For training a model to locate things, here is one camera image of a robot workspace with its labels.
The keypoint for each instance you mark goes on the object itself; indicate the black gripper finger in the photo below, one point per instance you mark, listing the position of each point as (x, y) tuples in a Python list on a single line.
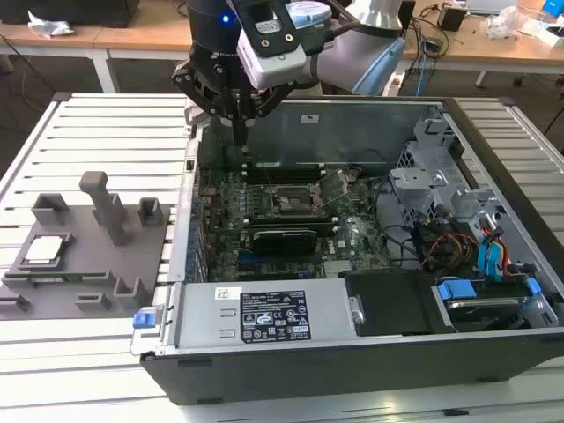
[(269, 99), (194, 86)]

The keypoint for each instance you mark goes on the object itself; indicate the silver CPU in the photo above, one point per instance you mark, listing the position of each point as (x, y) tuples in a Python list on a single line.
[(44, 249)]

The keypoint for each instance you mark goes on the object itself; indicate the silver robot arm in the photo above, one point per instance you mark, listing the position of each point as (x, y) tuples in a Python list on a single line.
[(335, 61)]

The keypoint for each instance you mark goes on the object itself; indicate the CPU socket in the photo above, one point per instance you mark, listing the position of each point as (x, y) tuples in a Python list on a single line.
[(286, 194)]

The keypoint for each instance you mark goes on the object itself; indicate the round coin battery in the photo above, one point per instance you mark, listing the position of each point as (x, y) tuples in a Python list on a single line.
[(351, 176)]

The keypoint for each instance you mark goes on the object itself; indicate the large black box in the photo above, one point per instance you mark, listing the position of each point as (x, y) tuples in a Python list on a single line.
[(88, 11)]

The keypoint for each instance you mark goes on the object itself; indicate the black graphics card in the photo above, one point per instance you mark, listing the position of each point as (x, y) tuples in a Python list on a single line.
[(284, 242)]

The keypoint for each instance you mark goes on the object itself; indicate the green motherboard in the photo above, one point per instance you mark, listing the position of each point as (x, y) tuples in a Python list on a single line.
[(365, 211)]

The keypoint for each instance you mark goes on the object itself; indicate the crumpled white paper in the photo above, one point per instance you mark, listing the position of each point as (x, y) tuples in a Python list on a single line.
[(48, 27)]

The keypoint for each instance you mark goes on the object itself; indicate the black computer tower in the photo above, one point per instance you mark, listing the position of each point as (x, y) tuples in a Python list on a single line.
[(409, 13)]

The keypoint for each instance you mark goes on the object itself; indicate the silver disk bay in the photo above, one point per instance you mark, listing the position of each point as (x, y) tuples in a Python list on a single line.
[(414, 180)]

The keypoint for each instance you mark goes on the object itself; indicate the black expansion slot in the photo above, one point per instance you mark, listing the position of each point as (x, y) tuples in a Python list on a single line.
[(273, 266)]

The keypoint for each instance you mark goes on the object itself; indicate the silver chipset heatsink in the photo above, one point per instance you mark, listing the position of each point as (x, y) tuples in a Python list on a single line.
[(338, 268)]

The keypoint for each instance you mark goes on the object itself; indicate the grey parts rack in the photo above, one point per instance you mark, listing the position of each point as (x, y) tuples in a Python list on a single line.
[(110, 264)]

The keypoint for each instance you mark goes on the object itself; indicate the small black box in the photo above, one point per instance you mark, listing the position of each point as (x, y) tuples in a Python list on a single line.
[(451, 18)]

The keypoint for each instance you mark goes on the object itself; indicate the silver power supply unit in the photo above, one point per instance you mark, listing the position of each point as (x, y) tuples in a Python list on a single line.
[(198, 308)]

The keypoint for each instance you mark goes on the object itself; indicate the black plastic air shroud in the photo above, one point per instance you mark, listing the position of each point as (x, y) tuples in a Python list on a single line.
[(388, 304)]

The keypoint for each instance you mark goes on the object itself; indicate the blue case latch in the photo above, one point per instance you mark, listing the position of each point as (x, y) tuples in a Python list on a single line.
[(143, 319)]

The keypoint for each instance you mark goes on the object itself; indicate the white plastic bag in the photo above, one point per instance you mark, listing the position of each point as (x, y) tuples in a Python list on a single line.
[(502, 22)]

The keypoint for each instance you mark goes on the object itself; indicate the black PC case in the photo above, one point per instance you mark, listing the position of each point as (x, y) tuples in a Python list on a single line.
[(308, 374)]

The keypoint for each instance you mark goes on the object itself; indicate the white blue carton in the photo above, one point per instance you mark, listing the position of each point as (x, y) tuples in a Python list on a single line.
[(542, 28)]

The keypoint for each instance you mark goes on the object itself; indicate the hard disk blue carrier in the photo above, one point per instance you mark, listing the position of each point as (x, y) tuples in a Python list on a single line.
[(484, 315)]

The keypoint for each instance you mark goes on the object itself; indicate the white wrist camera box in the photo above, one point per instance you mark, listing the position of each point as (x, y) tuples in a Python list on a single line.
[(273, 66)]

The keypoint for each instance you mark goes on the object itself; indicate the silver metal bracket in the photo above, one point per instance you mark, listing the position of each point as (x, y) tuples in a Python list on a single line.
[(467, 202)]

